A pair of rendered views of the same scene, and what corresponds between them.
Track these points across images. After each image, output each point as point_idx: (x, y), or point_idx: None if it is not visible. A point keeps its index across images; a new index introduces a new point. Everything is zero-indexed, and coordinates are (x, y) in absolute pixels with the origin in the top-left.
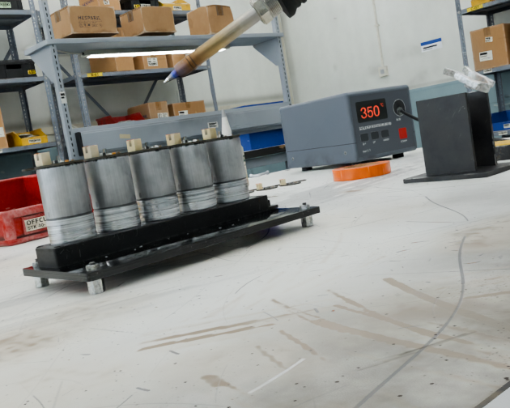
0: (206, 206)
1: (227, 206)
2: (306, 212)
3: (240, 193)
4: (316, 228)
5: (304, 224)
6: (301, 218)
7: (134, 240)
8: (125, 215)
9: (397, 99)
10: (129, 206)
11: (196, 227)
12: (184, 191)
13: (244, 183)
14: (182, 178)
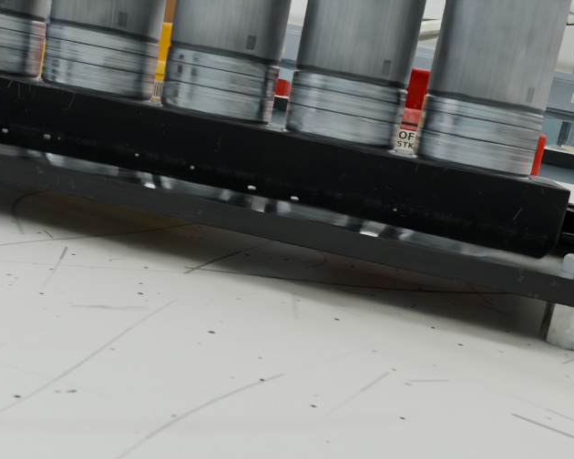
0: (322, 131)
1: (388, 158)
2: (541, 282)
3: (467, 146)
4: (517, 358)
5: (545, 329)
6: (548, 303)
7: (58, 117)
8: (66, 51)
9: None
10: (87, 32)
11: (250, 169)
12: (298, 69)
13: (502, 121)
14: (303, 30)
